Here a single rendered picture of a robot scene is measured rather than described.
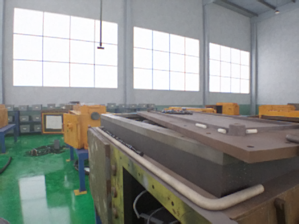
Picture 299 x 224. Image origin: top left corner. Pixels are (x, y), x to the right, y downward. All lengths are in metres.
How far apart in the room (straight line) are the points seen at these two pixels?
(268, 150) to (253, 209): 0.13
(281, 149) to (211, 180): 0.16
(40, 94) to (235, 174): 9.68
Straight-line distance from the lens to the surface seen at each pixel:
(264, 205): 0.49
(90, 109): 3.32
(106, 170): 1.03
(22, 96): 9.98
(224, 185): 0.45
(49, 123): 4.82
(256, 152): 0.37
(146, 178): 0.59
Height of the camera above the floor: 1.45
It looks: 3 degrees down
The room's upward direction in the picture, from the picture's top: straight up
